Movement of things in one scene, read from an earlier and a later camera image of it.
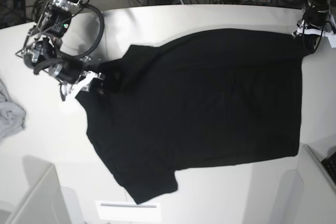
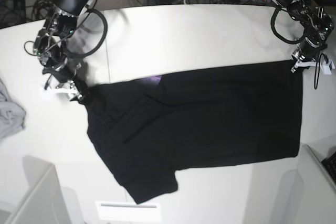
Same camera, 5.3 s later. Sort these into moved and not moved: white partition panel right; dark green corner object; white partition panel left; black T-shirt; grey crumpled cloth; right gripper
Moved: right gripper; black T-shirt
Not moved: dark green corner object; white partition panel right; white partition panel left; grey crumpled cloth
